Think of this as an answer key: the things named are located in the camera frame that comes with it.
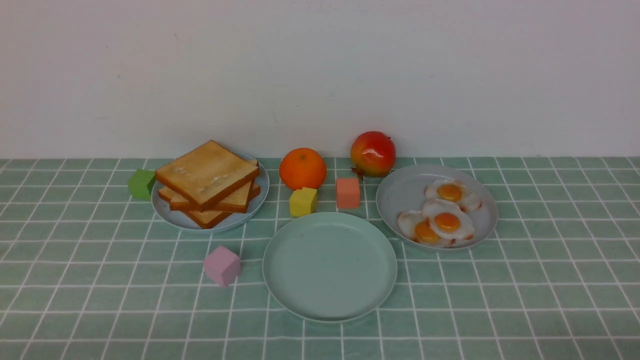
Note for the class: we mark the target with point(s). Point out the fried egg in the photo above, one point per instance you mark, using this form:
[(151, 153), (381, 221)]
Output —
[(414, 227), (454, 191), (447, 220)]

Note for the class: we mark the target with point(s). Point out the orange fruit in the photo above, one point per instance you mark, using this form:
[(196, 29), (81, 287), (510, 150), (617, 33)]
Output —
[(302, 168)]

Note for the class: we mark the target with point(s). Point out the yellow foam cube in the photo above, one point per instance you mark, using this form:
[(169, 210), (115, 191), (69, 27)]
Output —
[(303, 202)]

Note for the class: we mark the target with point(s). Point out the salmon foam cube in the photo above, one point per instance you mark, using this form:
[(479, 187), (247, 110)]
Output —
[(348, 193)]

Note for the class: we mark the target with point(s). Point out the red pomegranate fruit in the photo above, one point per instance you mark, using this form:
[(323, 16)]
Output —
[(373, 154)]

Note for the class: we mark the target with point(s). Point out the grey egg plate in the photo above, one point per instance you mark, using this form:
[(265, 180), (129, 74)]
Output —
[(404, 190)]

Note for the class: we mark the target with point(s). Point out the mint green centre plate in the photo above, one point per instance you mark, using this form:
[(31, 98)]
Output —
[(330, 267)]

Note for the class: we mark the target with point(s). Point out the pink foam cube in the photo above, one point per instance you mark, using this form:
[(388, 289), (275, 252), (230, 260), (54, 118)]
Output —
[(222, 266)]

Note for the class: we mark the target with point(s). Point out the light blue bread plate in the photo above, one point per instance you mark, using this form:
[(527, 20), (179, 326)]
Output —
[(179, 220)]

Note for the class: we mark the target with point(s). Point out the green foam cube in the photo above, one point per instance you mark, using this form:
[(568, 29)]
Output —
[(141, 183)]

